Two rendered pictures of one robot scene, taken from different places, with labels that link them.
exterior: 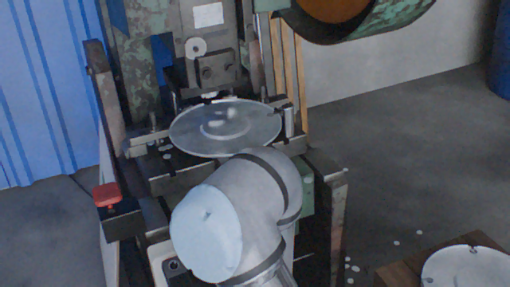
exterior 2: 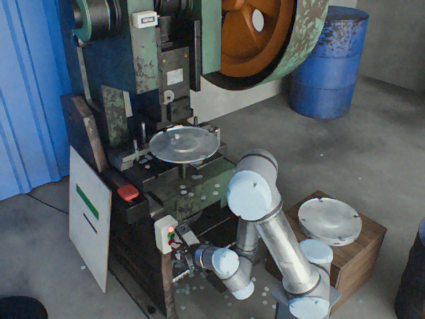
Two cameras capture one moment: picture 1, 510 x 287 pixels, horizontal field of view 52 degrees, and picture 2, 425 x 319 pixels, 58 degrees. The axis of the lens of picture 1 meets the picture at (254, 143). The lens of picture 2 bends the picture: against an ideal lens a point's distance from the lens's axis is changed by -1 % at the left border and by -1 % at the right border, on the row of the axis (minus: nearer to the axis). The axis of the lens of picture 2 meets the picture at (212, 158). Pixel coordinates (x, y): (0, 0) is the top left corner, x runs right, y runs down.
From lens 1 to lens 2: 48 cm
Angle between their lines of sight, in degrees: 16
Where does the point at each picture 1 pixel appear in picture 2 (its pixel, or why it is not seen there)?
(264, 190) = (271, 170)
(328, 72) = (196, 106)
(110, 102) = (93, 135)
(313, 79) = not seen: hidden behind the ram
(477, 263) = (325, 207)
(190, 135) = (165, 151)
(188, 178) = (165, 179)
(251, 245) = (272, 198)
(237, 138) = (195, 150)
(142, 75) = (117, 116)
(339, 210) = not seen: hidden behind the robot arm
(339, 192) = not seen: hidden behind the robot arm
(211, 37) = (176, 90)
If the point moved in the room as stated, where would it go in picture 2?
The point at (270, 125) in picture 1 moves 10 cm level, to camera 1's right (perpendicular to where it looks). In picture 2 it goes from (211, 141) to (233, 137)
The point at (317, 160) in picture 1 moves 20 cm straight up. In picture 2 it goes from (234, 159) to (236, 120)
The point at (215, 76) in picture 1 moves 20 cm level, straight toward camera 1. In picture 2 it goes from (179, 113) to (197, 135)
